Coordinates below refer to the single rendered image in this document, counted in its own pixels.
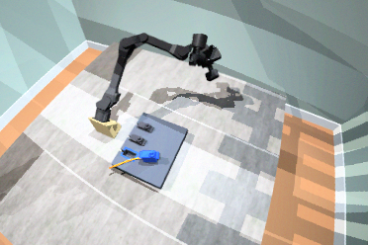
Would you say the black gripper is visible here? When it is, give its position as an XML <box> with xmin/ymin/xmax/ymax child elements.
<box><xmin>197</xmin><ymin>44</ymin><xmax>219</xmax><ymax>81</ymax></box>

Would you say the blue micro servo with orange cable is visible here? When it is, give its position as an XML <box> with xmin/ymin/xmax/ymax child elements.
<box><xmin>109</xmin><ymin>150</ymin><xmax>159</xmax><ymax>169</ymax></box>

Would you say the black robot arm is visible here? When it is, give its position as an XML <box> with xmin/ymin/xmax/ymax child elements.
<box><xmin>92</xmin><ymin>33</ymin><xmax>222</xmax><ymax>123</ymax></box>

